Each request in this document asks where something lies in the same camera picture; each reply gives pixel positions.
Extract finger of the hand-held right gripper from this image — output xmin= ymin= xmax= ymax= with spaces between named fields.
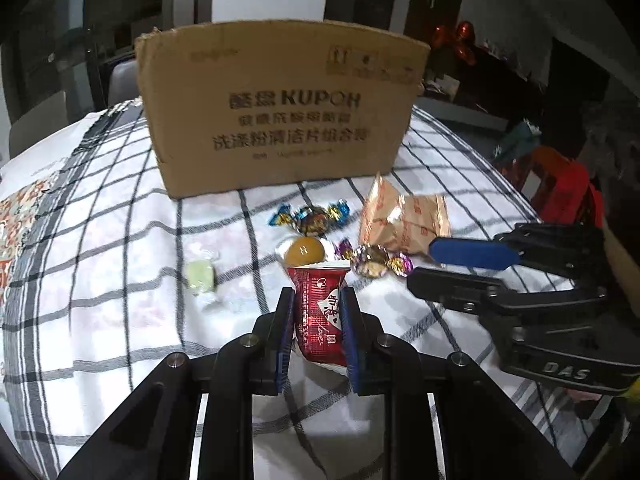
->
xmin=428 ymin=222 xmax=607 ymax=282
xmin=406 ymin=266 xmax=609 ymax=317

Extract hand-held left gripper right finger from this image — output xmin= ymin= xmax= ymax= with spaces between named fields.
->
xmin=341 ymin=287 xmax=578 ymax=480

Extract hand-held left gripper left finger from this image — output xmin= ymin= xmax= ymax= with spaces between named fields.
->
xmin=57 ymin=287 xmax=296 ymax=480

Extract red jelly cup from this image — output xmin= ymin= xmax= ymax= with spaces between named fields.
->
xmin=287 ymin=261 xmax=351 ymax=369

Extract purple gold candy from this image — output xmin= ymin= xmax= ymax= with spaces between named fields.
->
xmin=335 ymin=239 xmax=414 ymax=279

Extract brown cardboard box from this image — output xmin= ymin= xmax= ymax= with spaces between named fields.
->
xmin=134 ymin=19 xmax=432 ymax=200

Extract person's right forearm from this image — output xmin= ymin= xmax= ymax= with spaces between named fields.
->
xmin=602 ymin=215 xmax=640 ymax=307

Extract beige snack packet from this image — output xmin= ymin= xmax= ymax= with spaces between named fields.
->
xmin=358 ymin=173 xmax=417 ymax=256
xmin=400 ymin=194 xmax=451 ymax=256

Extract orange jelly cup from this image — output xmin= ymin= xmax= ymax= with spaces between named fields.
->
xmin=283 ymin=237 xmax=329 ymax=267

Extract pale green wrapped candy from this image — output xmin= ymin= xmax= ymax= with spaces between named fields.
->
xmin=184 ymin=249 xmax=221 ymax=306

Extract red chair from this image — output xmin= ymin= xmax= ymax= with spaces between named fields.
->
xmin=519 ymin=145 xmax=609 ymax=227

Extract green cloth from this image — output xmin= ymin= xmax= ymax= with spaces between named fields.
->
xmin=492 ymin=119 xmax=544 ymax=161

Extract blue wrapped candy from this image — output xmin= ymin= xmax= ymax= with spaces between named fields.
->
xmin=268 ymin=198 xmax=351 ymax=237

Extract white low cabinet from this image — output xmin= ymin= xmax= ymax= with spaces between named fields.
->
xmin=419 ymin=77 xmax=507 ymax=132

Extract black white checked tablecloth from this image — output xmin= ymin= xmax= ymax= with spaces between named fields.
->
xmin=0 ymin=99 xmax=632 ymax=480

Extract red balloons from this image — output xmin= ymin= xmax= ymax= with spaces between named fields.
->
xmin=432 ymin=20 xmax=481 ymax=64

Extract patterned table runner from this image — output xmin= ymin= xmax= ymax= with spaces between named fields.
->
xmin=0 ymin=175 xmax=57 ymax=282

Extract grey chair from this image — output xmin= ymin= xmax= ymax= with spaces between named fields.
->
xmin=9 ymin=92 xmax=96 ymax=157
xmin=107 ymin=57 xmax=146 ymax=111

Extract white lettered table mat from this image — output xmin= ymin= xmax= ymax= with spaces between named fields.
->
xmin=0 ymin=110 xmax=101 ymax=182

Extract dark framed sliding glass door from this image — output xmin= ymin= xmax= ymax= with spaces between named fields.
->
xmin=0 ymin=0 xmax=213 ymax=128

